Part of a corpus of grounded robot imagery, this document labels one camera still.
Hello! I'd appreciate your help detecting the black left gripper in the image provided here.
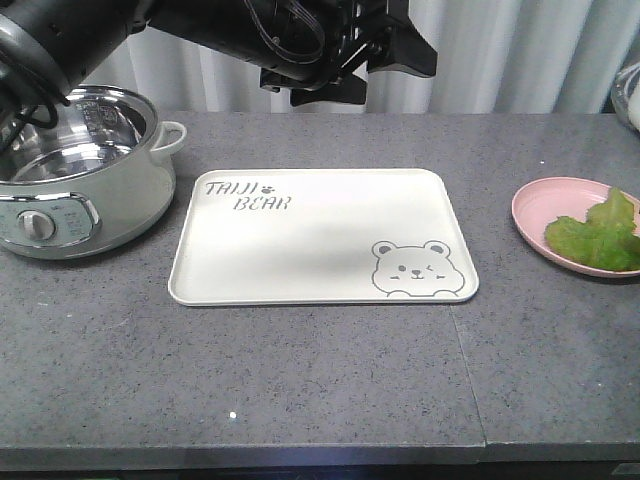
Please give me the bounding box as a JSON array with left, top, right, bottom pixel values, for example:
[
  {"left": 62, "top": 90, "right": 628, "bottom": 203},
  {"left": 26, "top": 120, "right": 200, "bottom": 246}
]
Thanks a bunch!
[{"left": 244, "top": 0, "right": 438, "bottom": 107}]

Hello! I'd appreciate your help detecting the cream bear serving tray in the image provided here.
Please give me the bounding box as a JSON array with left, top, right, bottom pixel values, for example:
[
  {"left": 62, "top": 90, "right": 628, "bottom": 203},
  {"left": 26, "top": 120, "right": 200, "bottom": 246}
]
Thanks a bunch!
[{"left": 168, "top": 168, "right": 479, "bottom": 306}]

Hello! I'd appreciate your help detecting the pink round plate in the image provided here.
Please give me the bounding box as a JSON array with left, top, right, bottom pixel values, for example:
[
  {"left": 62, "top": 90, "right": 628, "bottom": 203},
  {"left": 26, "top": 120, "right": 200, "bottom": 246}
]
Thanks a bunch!
[{"left": 511, "top": 177, "right": 639, "bottom": 279}]

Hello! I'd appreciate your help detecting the green lettuce leaf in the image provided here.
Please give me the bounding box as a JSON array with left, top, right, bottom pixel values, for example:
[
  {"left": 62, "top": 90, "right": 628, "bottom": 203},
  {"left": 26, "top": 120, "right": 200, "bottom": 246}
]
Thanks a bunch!
[{"left": 544, "top": 187, "right": 639, "bottom": 272}]

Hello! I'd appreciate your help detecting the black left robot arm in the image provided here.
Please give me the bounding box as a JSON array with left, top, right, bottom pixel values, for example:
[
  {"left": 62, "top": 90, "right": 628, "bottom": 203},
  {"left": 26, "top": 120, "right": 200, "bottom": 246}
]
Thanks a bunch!
[{"left": 1, "top": 0, "right": 438, "bottom": 148}]

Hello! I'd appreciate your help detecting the pale green electric cooking pot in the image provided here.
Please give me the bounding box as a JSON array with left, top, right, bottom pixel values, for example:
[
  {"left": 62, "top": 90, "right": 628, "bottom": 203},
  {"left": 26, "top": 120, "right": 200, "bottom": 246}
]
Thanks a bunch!
[{"left": 1, "top": 85, "right": 187, "bottom": 260}]

